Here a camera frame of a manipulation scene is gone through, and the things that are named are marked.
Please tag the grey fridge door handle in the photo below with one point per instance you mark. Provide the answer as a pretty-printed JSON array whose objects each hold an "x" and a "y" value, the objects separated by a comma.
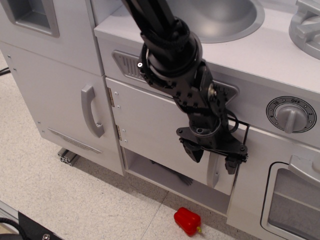
[{"x": 87, "y": 96}]

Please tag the red toy bell pepper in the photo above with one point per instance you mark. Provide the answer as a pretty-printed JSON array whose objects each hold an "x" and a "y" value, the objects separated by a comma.
[{"x": 189, "y": 221}]

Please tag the white oven door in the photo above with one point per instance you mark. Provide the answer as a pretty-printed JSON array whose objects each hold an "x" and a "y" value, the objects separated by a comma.
[{"x": 268, "y": 200}]

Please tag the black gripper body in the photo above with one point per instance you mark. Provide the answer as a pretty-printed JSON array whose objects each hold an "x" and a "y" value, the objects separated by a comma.
[{"x": 221, "y": 141}]

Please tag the silver sink bowl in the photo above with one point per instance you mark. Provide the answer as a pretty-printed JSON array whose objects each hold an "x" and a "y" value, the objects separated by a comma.
[{"x": 219, "y": 21}]

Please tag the grey cabinet door handle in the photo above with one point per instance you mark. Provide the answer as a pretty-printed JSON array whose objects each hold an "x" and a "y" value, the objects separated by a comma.
[{"x": 212, "y": 175}]

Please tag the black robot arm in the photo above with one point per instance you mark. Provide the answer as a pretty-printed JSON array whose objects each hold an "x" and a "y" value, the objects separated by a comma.
[{"x": 171, "y": 61}]

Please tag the aluminium extrusion bar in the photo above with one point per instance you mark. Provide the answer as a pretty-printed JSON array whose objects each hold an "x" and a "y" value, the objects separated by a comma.
[{"x": 68, "y": 157}]

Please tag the brass door hinge upper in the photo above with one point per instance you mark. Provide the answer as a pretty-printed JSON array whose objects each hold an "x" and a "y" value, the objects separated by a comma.
[{"x": 111, "y": 97}]

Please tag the white toy kitchen unit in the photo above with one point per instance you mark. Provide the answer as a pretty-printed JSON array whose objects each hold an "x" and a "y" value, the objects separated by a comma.
[{"x": 87, "y": 201}]

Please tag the grey oven door handle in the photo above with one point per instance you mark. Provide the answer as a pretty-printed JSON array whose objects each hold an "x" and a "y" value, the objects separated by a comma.
[{"x": 305, "y": 168}]

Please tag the grey timer knob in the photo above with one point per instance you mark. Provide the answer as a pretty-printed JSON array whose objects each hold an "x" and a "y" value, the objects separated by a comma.
[{"x": 291, "y": 114}]

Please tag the grey vent grille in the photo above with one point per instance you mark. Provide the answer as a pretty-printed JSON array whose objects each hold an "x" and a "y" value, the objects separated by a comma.
[{"x": 128, "y": 65}]

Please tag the white fridge door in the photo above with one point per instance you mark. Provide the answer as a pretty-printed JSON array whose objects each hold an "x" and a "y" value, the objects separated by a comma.
[{"x": 52, "y": 93}]

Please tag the white cabinet door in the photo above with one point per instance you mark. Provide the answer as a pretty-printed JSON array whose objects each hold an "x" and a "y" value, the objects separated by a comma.
[{"x": 148, "y": 125}]

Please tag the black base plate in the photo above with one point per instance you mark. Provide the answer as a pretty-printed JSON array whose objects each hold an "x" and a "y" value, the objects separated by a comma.
[{"x": 21, "y": 227}]

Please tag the silver fridge emblem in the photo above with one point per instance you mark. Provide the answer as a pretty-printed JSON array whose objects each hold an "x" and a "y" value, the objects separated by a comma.
[{"x": 75, "y": 142}]

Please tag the grey toy fork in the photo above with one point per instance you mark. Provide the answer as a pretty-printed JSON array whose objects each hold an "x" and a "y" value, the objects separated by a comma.
[{"x": 185, "y": 179}]

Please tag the grey stove burner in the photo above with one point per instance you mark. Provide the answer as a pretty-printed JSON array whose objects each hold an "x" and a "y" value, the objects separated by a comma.
[{"x": 304, "y": 27}]

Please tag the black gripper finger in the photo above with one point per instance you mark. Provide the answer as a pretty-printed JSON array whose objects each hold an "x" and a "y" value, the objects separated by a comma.
[
  {"x": 194, "y": 150},
  {"x": 231, "y": 164}
]

